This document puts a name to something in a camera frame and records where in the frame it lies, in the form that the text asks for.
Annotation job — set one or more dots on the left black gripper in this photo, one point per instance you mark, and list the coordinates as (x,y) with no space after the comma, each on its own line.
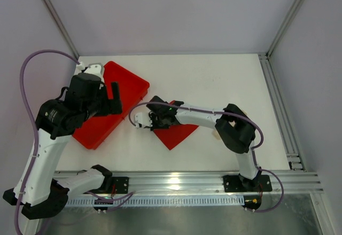
(111,104)

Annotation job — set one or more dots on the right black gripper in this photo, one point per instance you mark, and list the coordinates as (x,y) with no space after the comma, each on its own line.
(156,115)

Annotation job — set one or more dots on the red paper napkin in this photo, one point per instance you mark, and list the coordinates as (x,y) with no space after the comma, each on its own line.
(171,136)

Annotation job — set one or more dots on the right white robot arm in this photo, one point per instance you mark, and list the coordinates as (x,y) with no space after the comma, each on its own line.
(234,128)

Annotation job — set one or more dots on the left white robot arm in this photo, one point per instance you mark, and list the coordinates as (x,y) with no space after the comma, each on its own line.
(38,193)

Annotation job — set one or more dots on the red plastic tray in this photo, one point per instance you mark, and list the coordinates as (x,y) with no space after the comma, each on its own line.
(132,89)

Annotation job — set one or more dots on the cream utensil case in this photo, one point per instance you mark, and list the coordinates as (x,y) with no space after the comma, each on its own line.
(216,135)

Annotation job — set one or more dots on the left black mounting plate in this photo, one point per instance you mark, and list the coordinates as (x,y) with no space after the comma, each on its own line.
(119,185)

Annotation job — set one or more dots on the black mounting plate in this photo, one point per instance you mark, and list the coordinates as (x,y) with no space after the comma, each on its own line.
(119,185)
(237,183)

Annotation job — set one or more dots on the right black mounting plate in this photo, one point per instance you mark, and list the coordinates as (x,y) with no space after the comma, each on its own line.
(237,183)

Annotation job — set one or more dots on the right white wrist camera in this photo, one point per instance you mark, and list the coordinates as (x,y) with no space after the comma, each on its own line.
(142,120)

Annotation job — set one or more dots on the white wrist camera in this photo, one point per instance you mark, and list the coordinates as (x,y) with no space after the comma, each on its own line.
(94,69)
(142,120)

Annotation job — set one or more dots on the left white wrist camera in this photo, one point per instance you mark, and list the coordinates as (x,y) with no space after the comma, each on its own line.
(94,69)

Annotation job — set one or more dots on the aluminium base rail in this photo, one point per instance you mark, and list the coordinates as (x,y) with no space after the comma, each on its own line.
(177,184)

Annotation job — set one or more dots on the slotted white cable duct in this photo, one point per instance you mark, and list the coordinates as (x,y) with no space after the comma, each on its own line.
(162,201)

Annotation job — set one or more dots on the left aluminium frame post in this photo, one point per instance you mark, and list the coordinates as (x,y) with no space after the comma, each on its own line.
(60,26)

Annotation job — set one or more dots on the aluminium frame post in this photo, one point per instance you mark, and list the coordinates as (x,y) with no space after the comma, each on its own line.
(285,25)
(60,26)

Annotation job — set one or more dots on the right aluminium side rail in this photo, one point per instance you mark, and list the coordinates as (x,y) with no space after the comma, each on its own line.
(291,145)

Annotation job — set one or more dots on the right aluminium frame post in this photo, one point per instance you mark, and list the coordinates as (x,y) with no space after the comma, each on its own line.
(285,25)

